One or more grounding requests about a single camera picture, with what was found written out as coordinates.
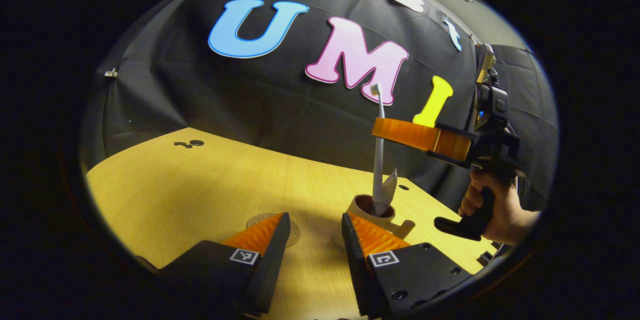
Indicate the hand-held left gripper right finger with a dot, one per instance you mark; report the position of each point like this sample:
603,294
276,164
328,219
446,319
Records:
357,270

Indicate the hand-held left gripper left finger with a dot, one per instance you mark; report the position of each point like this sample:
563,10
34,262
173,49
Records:
270,270

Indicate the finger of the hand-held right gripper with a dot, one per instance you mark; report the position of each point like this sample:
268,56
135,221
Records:
415,136

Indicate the white toothbrush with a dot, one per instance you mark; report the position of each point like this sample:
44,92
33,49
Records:
378,170

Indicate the round wooden coaster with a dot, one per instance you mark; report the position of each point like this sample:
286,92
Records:
257,221

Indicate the white toothpaste tube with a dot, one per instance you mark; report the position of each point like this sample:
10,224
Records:
390,190

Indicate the yellow wooden desktop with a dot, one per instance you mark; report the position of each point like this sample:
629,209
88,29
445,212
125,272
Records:
200,190

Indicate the black backdrop cloth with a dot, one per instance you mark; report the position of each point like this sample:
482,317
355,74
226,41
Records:
225,95

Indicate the silver binder clip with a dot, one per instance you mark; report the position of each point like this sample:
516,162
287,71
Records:
111,73

